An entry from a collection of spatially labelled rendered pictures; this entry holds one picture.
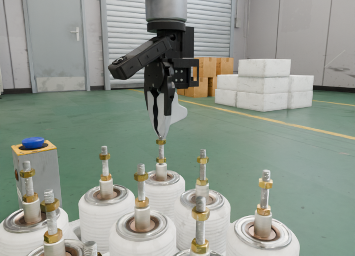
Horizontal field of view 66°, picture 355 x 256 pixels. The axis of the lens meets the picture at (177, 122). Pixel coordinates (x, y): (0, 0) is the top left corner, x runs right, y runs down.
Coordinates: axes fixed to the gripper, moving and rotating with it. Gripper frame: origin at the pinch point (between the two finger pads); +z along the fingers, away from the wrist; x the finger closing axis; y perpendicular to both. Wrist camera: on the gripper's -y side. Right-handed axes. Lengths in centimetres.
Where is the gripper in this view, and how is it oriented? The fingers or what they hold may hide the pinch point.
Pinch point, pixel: (158, 131)
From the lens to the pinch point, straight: 53.0
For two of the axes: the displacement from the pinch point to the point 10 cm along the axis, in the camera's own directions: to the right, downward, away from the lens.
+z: 0.0, 9.8, 2.0
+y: 8.3, -1.2, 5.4
